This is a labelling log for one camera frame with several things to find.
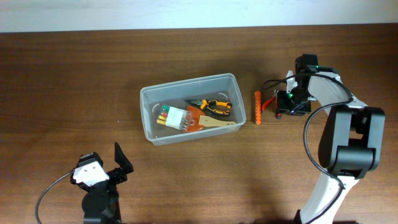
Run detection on orange scraper wooden handle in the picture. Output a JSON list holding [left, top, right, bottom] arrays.
[[186, 105, 236, 133]]

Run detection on orange perforated strip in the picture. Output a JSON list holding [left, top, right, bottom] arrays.
[[254, 91, 262, 125]]

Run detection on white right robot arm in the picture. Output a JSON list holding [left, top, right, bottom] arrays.
[[275, 54, 386, 223]]

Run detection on clear screwdriver bit case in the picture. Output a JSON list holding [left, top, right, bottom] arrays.
[[156, 105, 195, 132]]

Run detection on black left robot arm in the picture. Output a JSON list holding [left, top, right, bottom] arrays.
[[70, 142, 134, 224]]

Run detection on orange black long-nose pliers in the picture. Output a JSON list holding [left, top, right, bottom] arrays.
[[185, 99, 232, 116]]

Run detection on clear plastic container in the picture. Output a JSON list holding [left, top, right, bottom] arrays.
[[140, 73, 246, 146]]

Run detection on small red cutting pliers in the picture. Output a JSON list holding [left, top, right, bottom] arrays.
[[261, 90, 282, 119]]

